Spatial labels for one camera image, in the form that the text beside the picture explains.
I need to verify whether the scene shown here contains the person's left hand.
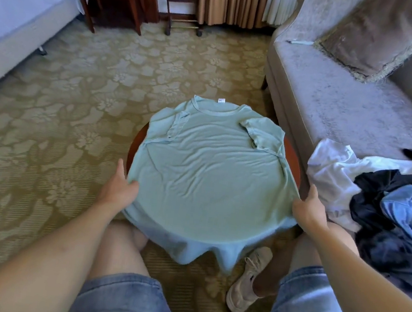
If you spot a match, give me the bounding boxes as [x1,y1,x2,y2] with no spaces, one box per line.
[96,156,144,217]

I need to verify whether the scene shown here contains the person's right hand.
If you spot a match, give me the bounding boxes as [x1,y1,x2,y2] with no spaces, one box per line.
[288,181,334,237]

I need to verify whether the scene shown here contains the pile of clothes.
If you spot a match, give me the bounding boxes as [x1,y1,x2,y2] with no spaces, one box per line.
[291,132,412,303]

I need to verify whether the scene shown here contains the mint green T-shirt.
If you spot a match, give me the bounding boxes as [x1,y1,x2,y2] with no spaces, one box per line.
[115,88,313,281]

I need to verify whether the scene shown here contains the light blue printed T-shirt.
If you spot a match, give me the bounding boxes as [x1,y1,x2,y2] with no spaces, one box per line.
[375,176,412,254]

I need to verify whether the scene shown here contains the person's left forearm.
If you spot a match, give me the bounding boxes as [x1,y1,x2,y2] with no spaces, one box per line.
[0,187,121,312]

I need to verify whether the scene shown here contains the person's right forearm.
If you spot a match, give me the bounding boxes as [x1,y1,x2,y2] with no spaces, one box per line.
[299,221,412,312]

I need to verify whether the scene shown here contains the person's right leg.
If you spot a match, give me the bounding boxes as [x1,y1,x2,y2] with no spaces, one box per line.
[252,214,364,306]

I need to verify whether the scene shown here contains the round wooden table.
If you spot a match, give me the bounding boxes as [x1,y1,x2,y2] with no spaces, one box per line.
[125,114,308,190]

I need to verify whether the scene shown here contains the white sneaker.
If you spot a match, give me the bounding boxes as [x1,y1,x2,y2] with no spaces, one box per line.
[224,242,275,312]

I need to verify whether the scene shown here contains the grey velvet chaise sofa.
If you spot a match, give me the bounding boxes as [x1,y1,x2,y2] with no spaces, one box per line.
[251,0,412,178]

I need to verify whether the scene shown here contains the small white flat object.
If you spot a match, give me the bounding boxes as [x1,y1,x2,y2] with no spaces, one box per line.
[285,37,315,47]

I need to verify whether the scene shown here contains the black valet stand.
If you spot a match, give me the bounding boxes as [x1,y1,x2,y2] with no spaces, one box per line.
[156,0,208,40]

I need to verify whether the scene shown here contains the brown fringed cushion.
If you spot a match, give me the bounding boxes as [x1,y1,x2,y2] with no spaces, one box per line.
[311,0,412,89]

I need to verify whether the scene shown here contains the white bed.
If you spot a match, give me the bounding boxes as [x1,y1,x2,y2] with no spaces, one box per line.
[0,0,84,129]

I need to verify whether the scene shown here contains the white sheer curtain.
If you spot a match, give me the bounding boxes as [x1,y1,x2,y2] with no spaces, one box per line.
[261,0,299,29]

